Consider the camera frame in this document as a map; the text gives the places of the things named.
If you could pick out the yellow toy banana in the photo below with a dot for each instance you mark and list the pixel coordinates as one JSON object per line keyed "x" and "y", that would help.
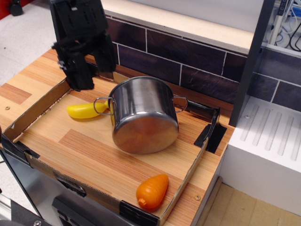
{"x": 89, "y": 110}

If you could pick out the white toy sink drainboard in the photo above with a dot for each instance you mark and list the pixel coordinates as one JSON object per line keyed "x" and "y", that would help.
{"x": 263, "y": 157}

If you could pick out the stainless steel metal pot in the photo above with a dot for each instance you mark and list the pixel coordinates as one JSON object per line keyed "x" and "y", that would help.
{"x": 143, "y": 113}

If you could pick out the cardboard fence with black tape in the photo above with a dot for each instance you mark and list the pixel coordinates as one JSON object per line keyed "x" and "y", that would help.
{"x": 71, "y": 169}

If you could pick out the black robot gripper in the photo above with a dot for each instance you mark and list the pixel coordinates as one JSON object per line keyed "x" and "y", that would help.
{"x": 80, "y": 28}

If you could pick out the orange toy carrot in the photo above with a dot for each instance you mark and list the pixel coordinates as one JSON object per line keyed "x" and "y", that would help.
{"x": 151, "y": 192}

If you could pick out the dark grey vertical post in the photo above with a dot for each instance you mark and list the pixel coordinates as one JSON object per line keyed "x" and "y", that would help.
{"x": 253, "y": 55}

